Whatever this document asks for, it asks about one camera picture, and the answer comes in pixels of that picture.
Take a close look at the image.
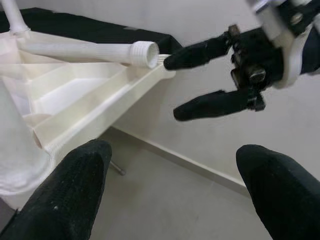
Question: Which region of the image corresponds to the white plastic table leg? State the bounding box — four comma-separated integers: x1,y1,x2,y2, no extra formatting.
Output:
0,0,32,35
17,41,161,70

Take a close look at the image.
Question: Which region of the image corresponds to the white plastic children table top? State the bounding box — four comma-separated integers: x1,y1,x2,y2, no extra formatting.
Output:
0,31,177,211

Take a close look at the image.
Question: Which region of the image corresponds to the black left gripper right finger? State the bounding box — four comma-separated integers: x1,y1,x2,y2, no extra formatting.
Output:
236,144,320,240

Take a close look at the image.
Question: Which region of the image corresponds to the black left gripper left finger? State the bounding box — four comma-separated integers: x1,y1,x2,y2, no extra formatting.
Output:
0,139,113,240

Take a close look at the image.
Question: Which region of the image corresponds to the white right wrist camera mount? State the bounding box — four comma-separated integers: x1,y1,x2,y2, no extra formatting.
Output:
246,0,315,90

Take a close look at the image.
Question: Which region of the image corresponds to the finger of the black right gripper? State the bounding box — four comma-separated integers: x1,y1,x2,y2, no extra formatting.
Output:
173,88,266,122
163,32,237,71

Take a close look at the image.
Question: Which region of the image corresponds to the black tablecloth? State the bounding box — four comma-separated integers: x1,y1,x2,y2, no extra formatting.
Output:
0,6,183,50

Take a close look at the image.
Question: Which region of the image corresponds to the thin metal table leg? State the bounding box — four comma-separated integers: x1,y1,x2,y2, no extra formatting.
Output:
109,159,126,177

